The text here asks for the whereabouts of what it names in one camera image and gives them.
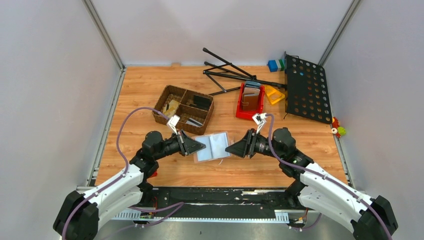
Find red green toy pieces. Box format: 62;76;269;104
331;117;347;139

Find red white window toy block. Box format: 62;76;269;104
149;171;158;178

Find black credit card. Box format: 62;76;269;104
189;103;211;111
193;95;212;108

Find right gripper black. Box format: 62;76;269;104
225;129;284;161

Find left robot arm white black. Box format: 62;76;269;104
52;130;206;240

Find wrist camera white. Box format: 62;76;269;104
252;113;267;134
166;114;180;135

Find blue green white blocks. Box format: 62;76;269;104
267;59;286;72

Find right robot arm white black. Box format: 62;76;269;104
225;127;399;240

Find grey VIP credit card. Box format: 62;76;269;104
185;118;203;128

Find brown wicker divided basket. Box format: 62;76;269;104
153;85;215;135

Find black folding stand legs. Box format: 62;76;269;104
202;47;288;96

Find red plastic bin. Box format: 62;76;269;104
235;81;265;120

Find black perforated music stand tray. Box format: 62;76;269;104
284;54;333;124

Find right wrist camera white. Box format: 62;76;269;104
252;113;267;134

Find cards in basket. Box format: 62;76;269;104
159;99;180;119

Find brown wallet in bin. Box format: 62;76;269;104
241;87;260;111

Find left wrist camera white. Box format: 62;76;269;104
166;114;180;135

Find yellow plastic triangle toy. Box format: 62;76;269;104
264;85;286;105

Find aluminium frame rail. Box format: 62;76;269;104
70;186;373;224

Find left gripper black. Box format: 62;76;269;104
154;129;206;161

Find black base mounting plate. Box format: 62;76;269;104
135;187;307;220

